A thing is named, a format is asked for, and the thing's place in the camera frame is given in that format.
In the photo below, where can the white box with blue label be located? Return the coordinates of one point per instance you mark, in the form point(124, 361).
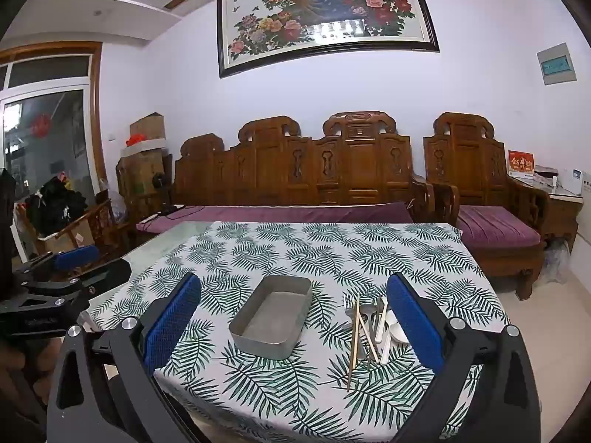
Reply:
point(574, 181)

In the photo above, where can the metal fork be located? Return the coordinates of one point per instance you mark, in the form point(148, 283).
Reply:
point(348, 305)

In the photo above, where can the grey wall electrical panel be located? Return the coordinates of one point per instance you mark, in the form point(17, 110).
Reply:
point(556, 64)

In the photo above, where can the wooden framed glass door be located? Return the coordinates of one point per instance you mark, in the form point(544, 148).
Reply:
point(51, 147)

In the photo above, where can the square purple armchair cushion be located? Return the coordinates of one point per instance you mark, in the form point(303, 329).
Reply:
point(496, 226)

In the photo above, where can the green leaf print tablecloth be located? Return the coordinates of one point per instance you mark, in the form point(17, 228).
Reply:
point(300, 249)

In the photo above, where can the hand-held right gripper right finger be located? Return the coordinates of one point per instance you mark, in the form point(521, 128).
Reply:
point(413, 327)

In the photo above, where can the red hanging decoration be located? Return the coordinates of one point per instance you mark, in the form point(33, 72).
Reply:
point(40, 125)

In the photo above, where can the red gift box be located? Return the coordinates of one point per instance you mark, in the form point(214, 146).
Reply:
point(521, 164)

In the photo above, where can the wooden chopstick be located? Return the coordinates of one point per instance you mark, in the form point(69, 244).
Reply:
point(368, 339)
point(353, 346)

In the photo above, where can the clear plastic bag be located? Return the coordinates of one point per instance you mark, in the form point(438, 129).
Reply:
point(561, 260)

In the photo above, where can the wooden chair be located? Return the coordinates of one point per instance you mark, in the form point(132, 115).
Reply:
point(99, 226)

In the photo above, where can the red cloth item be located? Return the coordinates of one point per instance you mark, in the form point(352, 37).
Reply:
point(135, 140)

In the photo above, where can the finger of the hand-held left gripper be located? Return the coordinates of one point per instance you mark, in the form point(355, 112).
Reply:
point(76, 257)
point(108, 274)

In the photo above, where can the small cardboard box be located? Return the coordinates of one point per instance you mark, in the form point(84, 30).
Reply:
point(148, 127)

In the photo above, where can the pile of dark clothes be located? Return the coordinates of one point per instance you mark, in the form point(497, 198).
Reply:
point(55, 205)

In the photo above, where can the rectangular metal tin container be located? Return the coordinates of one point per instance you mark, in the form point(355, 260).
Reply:
point(270, 318)

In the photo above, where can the large cardboard box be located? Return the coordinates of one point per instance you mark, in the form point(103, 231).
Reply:
point(143, 175)

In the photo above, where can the white plastic fork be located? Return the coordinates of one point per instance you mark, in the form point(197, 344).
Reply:
point(383, 332)

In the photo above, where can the framed peacock flower painting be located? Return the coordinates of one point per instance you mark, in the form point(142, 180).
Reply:
point(323, 14)

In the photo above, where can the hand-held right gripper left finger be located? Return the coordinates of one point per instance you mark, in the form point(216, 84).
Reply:
point(173, 323)

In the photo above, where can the white plastic spoon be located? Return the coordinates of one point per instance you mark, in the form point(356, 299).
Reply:
point(400, 333)

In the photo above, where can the carved wooden armchair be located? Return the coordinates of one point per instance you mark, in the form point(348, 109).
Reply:
point(461, 166)

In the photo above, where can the white printer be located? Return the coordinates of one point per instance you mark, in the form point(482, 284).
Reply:
point(545, 176)

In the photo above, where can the small black fan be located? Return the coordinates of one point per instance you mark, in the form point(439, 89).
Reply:
point(160, 180)

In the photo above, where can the wooden side table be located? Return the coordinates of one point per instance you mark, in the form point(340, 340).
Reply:
point(561, 217)

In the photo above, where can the carved wooden sofa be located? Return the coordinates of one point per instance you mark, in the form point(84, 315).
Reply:
point(277, 170)

